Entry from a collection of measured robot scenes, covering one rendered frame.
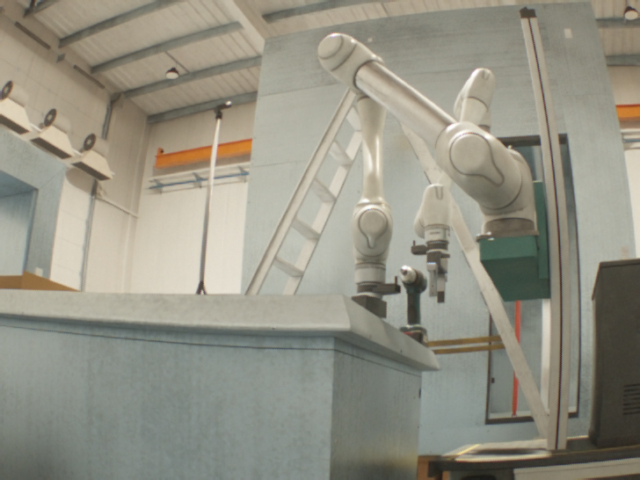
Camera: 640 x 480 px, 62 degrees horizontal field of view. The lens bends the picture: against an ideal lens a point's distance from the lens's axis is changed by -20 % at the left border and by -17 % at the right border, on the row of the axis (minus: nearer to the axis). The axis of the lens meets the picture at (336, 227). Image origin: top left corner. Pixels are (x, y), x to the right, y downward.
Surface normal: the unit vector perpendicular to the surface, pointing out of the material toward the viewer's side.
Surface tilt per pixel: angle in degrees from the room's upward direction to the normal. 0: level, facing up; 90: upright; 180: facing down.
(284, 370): 90
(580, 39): 90
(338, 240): 90
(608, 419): 90
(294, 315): 67
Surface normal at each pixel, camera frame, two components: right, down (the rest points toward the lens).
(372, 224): -0.04, -0.14
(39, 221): 0.94, -0.07
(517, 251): -0.36, -0.28
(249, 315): -0.25, -0.63
